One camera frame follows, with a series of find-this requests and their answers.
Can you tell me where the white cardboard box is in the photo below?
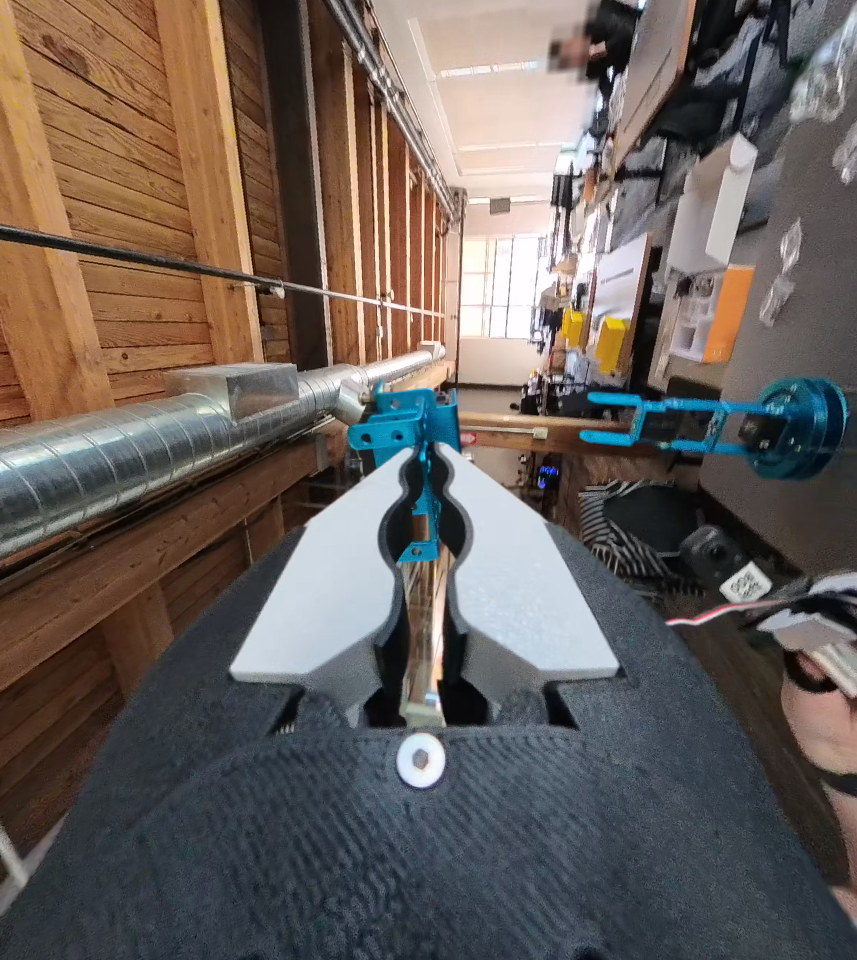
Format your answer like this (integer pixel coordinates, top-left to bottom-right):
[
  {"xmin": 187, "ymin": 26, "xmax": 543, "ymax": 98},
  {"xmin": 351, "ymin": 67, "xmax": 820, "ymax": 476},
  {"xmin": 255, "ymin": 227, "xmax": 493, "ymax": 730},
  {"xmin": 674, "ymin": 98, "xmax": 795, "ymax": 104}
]
[{"xmin": 666, "ymin": 134, "xmax": 759, "ymax": 272}]

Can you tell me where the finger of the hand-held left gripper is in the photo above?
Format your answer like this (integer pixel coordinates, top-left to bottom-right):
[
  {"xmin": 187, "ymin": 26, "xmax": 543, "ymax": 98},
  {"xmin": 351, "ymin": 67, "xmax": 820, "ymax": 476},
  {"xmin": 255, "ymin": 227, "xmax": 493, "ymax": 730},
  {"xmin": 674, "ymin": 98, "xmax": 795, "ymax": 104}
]
[
  {"xmin": 758, "ymin": 610, "xmax": 857, "ymax": 653},
  {"xmin": 809, "ymin": 643, "xmax": 857, "ymax": 702}
]

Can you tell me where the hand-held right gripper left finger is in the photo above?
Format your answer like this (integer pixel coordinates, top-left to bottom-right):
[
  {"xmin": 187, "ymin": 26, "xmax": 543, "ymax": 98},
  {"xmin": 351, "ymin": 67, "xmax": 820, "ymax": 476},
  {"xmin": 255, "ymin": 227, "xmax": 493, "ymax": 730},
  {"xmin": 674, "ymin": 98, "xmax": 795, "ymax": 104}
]
[{"xmin": 228, "ymin": 446, "xmax": 428, "ymax": 727}]

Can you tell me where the crumpled clear plastic wrap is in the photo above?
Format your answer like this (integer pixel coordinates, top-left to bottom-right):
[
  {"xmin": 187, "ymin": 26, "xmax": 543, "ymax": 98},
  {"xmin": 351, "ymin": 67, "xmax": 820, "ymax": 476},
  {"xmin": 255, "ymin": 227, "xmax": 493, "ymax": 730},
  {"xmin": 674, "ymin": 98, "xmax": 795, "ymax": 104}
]
[{"xmin": 787, "ymin": 0, "xmax": 857, "ymax": 124}]

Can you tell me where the orange white product box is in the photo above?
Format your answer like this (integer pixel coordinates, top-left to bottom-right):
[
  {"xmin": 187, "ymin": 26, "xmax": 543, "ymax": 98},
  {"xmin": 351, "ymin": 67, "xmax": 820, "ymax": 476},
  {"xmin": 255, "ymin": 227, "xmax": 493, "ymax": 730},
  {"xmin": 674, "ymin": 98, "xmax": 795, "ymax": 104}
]
[{"xmin": 648, "ymin": 264, "xmax": 758, "ymax": 368}]

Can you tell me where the multi-pane window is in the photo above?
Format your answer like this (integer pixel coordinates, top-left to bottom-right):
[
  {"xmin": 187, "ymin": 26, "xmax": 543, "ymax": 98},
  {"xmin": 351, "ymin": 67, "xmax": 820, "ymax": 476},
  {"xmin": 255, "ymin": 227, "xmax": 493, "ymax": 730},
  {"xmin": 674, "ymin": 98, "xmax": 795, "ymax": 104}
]
[{"xmin": 460, "ymin": 237, "xmax": 552, "ymax": 339}]

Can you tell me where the wood-edged table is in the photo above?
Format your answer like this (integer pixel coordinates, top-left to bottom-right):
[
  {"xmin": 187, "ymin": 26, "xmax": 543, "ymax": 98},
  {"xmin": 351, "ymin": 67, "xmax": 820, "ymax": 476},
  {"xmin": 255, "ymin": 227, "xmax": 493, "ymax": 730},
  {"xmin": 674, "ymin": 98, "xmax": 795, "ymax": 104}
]
[{"xmin": 612, "ymin": 0, "xmax": 699, "ymax": 149}]

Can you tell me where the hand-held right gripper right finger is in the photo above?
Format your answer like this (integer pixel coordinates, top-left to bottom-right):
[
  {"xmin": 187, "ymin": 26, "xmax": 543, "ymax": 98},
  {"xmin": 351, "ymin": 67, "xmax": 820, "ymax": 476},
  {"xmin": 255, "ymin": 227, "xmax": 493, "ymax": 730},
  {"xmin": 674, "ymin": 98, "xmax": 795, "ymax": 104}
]
[{"xmin": 432, "ymin": 443, "xmax": 623, "ymax": 727}]

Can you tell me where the black servo with blue bracket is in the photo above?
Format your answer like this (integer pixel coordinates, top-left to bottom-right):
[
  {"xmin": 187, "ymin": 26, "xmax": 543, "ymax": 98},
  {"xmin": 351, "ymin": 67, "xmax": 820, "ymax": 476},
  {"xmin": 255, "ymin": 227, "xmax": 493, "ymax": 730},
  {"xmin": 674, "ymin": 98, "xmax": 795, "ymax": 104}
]
[{"xmin": 347, "ymin": 387, "xmax": 461, "ymax": 565}]

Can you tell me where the thin black rod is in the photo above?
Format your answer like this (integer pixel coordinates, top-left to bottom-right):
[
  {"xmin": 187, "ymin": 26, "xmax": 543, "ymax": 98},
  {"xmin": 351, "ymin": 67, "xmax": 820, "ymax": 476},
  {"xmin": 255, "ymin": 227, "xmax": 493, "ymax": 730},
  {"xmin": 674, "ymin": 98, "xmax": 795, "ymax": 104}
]
[{"xmin": 0, "ymin": 215, "xmax": 446, "ymax": 316}]

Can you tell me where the white top table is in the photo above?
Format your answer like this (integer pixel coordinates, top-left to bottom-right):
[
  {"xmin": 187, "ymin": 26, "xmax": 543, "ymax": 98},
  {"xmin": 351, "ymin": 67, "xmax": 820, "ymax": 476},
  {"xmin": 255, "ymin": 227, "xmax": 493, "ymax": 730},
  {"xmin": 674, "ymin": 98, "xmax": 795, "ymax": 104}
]
[{"xmin": 591, "ymin": 233, "xmax": 656, "ymax": 354}]

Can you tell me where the wooden pillar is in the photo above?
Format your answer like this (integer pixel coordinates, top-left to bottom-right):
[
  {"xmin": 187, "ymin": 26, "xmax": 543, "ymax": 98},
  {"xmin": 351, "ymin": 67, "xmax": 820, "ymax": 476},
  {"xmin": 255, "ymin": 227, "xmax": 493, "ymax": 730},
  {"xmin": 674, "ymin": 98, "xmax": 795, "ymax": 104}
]
[{"xmin": 460, "ymin": 408, "xmax": 656, "ymax": 456}]

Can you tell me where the silver air duct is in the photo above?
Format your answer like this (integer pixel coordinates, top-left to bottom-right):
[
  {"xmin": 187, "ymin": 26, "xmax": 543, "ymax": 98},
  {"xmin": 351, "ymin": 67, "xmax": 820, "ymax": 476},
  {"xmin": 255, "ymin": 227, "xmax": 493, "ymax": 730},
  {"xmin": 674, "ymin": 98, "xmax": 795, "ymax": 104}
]
[{"xmin": 0, "ymin": 343, "xmax": 450, "ymax": 586}]

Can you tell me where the dark desk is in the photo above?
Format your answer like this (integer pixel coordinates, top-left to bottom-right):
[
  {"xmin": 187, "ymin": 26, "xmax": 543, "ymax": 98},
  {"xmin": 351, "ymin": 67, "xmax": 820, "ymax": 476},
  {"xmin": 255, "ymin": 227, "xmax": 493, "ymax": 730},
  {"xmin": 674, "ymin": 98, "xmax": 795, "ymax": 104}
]
[{"xmin": 699, "ymin": 0, "xmax": 857, "ymax": 602}]

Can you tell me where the person's left hand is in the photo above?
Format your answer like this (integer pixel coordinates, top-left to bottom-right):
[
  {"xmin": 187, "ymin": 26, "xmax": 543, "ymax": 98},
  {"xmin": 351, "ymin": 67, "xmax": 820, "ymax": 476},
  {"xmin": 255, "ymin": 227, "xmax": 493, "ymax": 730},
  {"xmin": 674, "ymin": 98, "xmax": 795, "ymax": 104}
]
[{"xmin": 783, "ymin": 641, "xmax": 857, "ymax": 776}]

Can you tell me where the dark ceiling pipe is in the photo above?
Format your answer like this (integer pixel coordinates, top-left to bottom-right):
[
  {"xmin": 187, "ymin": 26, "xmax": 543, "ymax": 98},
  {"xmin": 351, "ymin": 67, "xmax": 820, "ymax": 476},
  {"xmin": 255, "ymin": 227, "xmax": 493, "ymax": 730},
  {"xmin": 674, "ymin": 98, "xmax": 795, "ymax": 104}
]
[{"xmin": 324, "ymin": 0, "xmax": 467, "ymax": 220}]

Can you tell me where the red white black servo cable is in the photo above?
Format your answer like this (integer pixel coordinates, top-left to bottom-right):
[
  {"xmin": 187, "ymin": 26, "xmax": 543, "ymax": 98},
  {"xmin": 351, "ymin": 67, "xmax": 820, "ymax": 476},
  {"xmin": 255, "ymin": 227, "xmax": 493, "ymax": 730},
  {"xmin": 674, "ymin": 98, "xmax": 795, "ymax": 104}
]
[{"xmin": 666, "ymin": 602, "xmax": 772, "ymax": 628}]

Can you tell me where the black white striped cloth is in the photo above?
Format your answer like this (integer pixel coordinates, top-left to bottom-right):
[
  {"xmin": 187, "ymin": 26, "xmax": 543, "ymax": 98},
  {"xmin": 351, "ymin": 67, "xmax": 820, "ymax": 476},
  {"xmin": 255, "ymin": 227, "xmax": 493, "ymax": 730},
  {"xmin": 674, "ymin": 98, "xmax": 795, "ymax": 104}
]
[{"xmin": 575, "ymin": 478, "xmax": 709, "ymax": 599}]

